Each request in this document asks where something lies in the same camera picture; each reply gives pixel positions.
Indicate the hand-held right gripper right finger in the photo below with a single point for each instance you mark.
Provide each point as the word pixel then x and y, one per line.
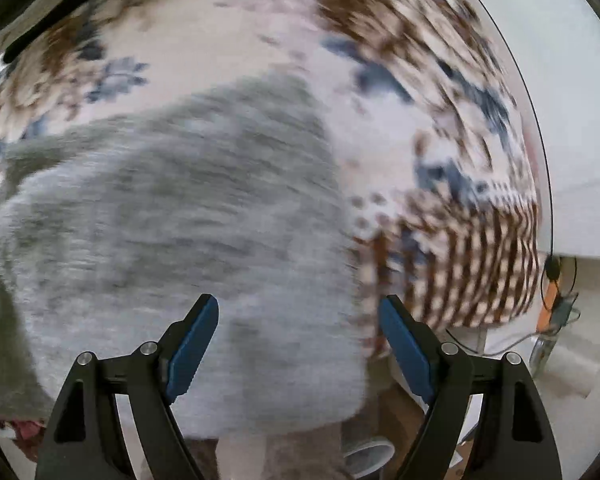
pixel 405 350

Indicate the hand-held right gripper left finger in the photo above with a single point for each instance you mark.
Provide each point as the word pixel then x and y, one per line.
pixel 192 350

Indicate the grey fluffy towel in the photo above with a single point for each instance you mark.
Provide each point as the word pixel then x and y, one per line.
pixel 155 235

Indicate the white cup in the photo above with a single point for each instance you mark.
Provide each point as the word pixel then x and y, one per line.
pixel 367 456

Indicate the orange object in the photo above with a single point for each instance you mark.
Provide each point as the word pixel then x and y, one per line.
pixel 547 307

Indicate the black plug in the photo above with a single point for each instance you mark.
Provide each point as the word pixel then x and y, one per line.
pixel 552 270

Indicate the floral blanket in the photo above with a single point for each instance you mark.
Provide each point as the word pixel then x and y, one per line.
pixel 380 110

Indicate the white headboard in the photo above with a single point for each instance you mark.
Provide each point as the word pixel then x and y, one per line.
pixel 555 85

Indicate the folded black garment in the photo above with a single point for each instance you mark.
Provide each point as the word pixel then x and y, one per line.
pixel 25 46

